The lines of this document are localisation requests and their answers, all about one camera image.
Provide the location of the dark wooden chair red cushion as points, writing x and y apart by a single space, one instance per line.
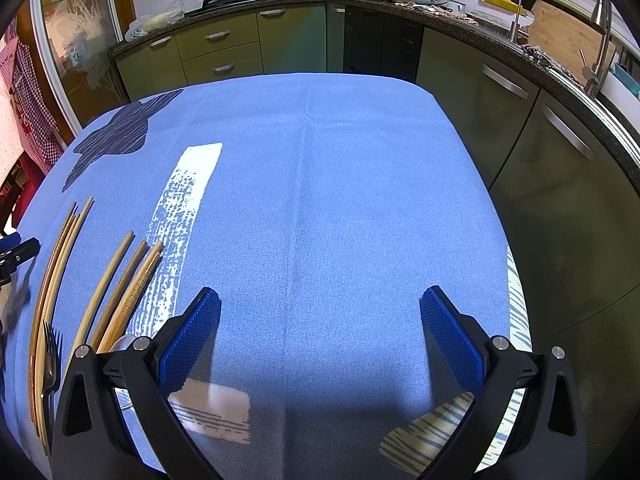
12 195

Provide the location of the blue star-print tablecloth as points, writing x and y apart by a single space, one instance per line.
325 185

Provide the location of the tall steel kitchen faucet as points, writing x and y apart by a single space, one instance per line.
600 45

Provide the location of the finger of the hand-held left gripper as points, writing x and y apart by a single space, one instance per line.
7 241

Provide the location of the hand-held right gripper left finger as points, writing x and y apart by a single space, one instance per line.
192 340

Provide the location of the chopsticks standing in holder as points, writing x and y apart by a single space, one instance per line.
382 45

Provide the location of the white dotted curtain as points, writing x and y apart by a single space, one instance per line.
7 140

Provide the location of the frosted glass sliding door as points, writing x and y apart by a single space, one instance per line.
80 45

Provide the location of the clear plastic bag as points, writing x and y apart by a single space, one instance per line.
155 22

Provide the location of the wooden cutting board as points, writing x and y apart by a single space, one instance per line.
565 30

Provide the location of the thick round wooden chopstick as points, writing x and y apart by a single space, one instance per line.
142 285
127 285
112 280

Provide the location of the scraps on countertop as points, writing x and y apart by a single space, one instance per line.
435 10

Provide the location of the white mug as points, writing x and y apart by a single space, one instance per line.
457 6

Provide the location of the grey dishcloth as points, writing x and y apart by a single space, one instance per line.
550 60

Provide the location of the red gingham apron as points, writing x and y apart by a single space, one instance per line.
32 110

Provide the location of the long green base cabinet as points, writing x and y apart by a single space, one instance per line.
550 185

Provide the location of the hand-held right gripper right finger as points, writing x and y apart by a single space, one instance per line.
450 340

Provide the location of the dark granite countertop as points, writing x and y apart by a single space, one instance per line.
575 95

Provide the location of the thin wooden chopstick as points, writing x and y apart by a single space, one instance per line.
70 255
48 265
59 262
53 266

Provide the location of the clear plastic spoon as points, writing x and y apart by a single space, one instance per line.
121 344

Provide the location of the green and blue containers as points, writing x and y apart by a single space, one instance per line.
627 80

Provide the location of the black plastic fork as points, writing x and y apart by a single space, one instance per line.
51 360

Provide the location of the green base cabinet with drawers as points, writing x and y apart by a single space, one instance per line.
225 45

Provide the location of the yellow sink tray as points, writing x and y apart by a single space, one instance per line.
502 2

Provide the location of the small curved steel faucet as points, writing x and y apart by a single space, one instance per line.
515 5

